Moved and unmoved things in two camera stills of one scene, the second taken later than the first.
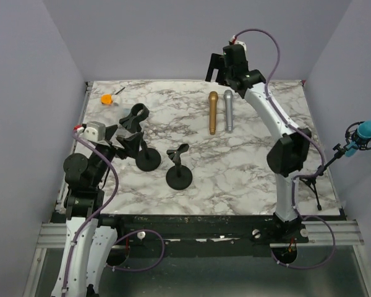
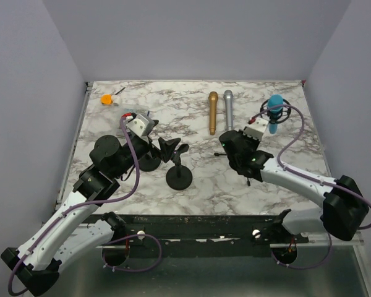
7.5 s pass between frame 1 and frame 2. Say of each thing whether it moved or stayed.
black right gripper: moved
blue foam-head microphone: moved
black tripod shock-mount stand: moved
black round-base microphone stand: stayed
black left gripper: moved
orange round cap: stayed
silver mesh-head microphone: stayed
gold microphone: stayed
